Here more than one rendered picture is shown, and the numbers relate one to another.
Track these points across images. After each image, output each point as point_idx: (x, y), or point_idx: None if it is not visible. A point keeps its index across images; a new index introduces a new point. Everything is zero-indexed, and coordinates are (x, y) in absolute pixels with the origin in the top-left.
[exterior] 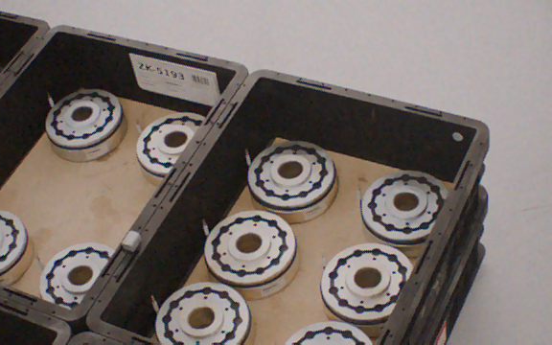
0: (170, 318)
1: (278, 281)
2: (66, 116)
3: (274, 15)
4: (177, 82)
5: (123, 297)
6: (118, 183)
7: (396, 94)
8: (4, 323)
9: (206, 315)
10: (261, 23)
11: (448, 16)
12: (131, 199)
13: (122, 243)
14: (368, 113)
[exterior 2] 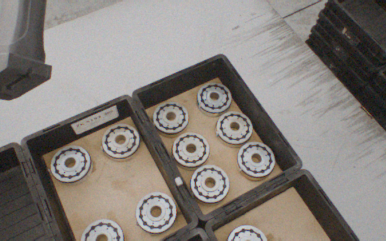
0: (200, 192)
1: None
2: (65, 169)
3: (53, 73)
4: (97, 120)
5: None
6: (112, 172)
7: (131, 69)
8: None
9: (205, 181)
10: (51, 79)
11: (113, 31)
12: (124, 172)
13: (178, 185)
14: (181, 78)
